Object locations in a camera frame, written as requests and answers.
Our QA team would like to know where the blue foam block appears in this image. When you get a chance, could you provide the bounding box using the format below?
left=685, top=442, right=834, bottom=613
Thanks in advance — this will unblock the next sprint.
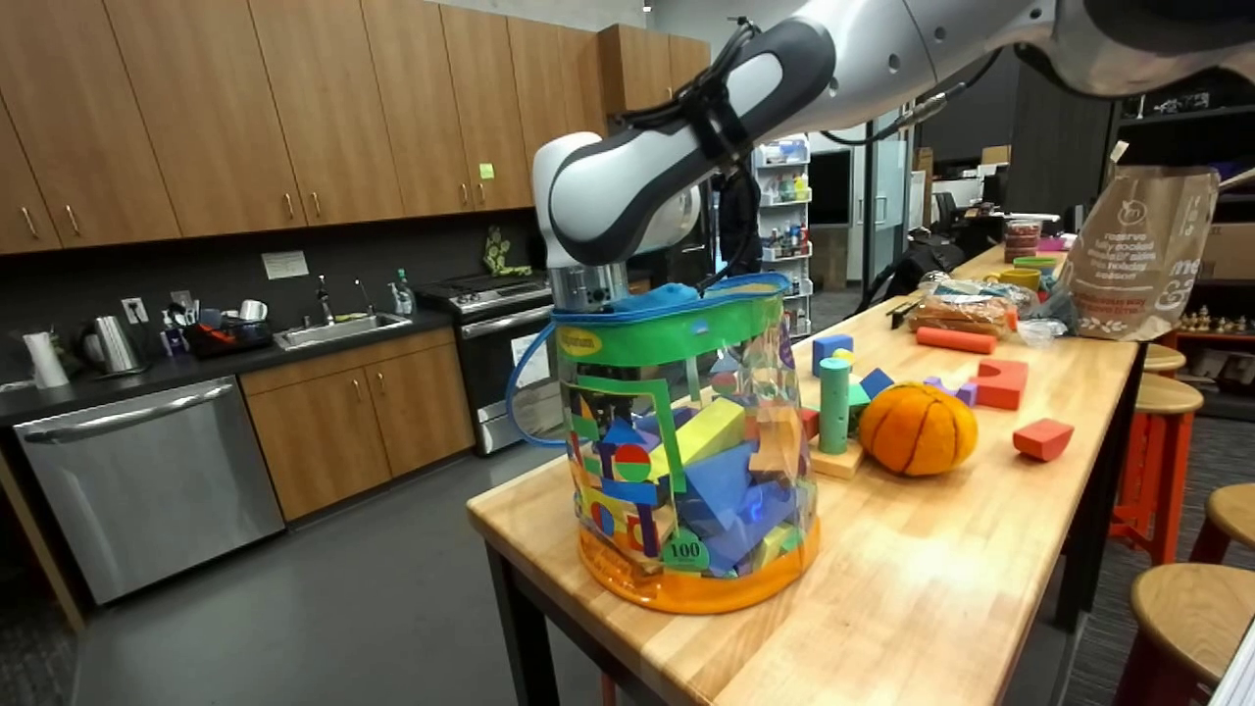
left=859, top=369, right=894, bottom=401

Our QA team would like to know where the green foam cylinder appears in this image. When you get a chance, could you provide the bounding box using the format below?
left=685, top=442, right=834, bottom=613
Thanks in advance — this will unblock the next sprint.
left=818, top=352, right=852, bottom=456

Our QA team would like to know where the bread loaf bag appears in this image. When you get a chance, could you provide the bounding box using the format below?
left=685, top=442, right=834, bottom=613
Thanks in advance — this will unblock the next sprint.
left=904, top=272, right=1023, bottom=339

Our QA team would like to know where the red foam wedge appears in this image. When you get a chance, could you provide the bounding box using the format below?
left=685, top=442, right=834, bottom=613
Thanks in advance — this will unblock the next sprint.
left=1012, top=420, right=1069, bottom=463

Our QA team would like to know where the stainless dishwasher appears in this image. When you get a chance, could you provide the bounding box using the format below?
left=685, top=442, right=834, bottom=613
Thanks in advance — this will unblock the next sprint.
left=17, top=378, right=286, bottom=603

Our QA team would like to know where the wooden stool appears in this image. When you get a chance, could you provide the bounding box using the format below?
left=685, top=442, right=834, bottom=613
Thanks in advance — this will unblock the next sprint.
left=1114, top=562, right=1255, bottom=706

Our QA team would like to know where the red foam arch block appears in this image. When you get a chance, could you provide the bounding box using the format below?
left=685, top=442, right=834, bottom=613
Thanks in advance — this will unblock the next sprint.
left=974, top=361, right=1029, bottom=413

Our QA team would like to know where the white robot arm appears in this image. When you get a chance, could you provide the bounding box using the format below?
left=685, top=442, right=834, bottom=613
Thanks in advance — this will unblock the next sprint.
left=532, top=0, right=1255, bottom=310

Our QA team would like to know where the clear plastic block bag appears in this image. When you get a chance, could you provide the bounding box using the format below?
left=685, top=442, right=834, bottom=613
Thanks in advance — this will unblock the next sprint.
left=555, top=280, right=818, bottom=616

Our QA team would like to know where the red foam cylinder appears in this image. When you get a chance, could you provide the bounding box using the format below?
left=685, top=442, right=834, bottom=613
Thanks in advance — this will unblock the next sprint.
left=912, top=324, right=997, bottom=358

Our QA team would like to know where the brown paper bag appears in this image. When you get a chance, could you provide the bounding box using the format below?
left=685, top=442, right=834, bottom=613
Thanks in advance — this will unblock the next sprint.
left=1063, top=163, right=1221, bottom=342

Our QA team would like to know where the orange plush basketball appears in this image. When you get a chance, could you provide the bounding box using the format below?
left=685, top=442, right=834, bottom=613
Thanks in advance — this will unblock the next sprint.
left=856, top=383, right=975, bottom=480

